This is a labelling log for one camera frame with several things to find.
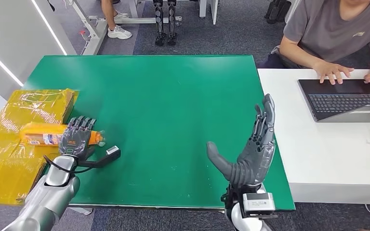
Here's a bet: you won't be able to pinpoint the person's right hand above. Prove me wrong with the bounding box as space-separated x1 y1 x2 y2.
312 60 355 85

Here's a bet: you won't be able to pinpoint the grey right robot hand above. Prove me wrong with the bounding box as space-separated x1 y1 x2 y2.
206 93 276 189

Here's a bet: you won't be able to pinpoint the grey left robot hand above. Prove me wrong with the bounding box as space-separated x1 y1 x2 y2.
59 115 97 160

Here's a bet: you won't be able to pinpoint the orange bottle with clear cap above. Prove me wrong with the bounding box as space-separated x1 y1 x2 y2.
19 122 106 148

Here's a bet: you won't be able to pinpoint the dark grey laptop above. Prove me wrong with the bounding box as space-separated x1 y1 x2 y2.
297 78 370 123

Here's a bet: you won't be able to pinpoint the person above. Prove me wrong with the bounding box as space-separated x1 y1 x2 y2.
100 0 133 40
256 0 370 89

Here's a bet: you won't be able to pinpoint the yellow-wrapped cardboard box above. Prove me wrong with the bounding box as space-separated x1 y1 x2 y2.
0 89 79 205

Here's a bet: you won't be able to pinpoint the white desk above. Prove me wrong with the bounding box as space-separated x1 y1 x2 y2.
257 68 370 205

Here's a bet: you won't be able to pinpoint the black robot feet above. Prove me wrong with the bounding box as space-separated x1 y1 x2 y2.
264 0 292 25

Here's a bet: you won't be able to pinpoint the green table mat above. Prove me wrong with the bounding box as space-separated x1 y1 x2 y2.
22 54 296 212

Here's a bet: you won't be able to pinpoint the white table leg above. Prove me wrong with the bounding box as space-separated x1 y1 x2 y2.
199 0 220 25

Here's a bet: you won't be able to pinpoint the black robot leg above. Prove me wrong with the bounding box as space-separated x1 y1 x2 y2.
153 0 167 46
167 0 179 45

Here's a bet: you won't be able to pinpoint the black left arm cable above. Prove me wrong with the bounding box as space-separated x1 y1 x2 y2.
43 155 93 175

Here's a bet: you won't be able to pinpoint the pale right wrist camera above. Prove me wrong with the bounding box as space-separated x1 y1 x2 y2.
242 192 277 219

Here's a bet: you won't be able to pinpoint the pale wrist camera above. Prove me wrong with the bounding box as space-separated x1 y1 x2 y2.
105 145 122 162
242 192 277 219

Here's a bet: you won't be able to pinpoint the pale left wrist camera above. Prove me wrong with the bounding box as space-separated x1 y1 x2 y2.
105 145 122 162

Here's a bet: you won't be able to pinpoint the white metal frame stand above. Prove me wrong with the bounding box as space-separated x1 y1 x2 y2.
65 0 184 55

